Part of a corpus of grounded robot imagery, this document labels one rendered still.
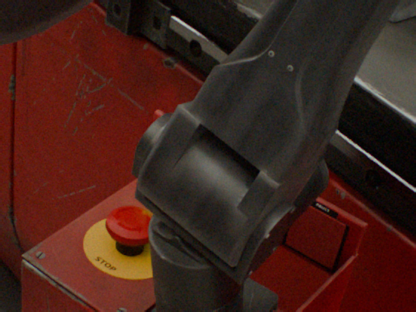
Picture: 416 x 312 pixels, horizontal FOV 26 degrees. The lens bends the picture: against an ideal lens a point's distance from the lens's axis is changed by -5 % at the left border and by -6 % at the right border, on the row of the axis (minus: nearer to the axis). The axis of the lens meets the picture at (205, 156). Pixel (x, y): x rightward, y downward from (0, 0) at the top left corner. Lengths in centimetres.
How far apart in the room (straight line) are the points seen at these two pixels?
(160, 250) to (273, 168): 11
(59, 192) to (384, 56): 58
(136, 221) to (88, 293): 7
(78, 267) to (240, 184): 24
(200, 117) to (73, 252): 26
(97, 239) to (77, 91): 45
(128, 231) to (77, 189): 54
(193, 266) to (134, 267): 17
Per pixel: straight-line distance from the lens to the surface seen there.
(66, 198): 126
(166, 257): 54
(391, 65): 83
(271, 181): 47
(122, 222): 70
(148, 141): 51
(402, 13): 91
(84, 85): 114
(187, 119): 48
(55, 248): 71
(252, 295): 65
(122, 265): 70
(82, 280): 69
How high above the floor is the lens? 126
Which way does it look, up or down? 36 degrees down
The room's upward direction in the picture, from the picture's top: 9 degrees clockwise
